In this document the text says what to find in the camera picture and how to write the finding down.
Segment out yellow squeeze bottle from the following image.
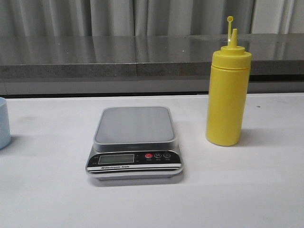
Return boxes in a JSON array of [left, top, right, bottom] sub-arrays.
[[206, 16, 252, 146]]

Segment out light blue plastic cup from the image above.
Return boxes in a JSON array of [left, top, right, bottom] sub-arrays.
[[0, 97, 11, 149]]

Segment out silver digital kitchen scale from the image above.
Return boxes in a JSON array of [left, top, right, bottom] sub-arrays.
[[85, 106, 184, 181]]

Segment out grey stone countertop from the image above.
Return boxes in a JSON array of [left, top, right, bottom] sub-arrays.
[[0, 34, 304, 97]]

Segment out grey curtain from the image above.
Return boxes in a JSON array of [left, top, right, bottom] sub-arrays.
[[0, 0, 304, 37]]

